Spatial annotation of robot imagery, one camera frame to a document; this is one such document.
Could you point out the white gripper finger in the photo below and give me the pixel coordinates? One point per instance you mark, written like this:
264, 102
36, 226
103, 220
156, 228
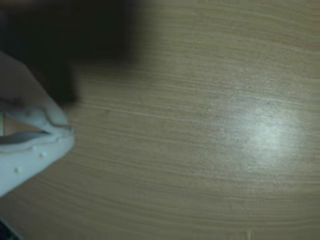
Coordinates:
32, 100
30, 160

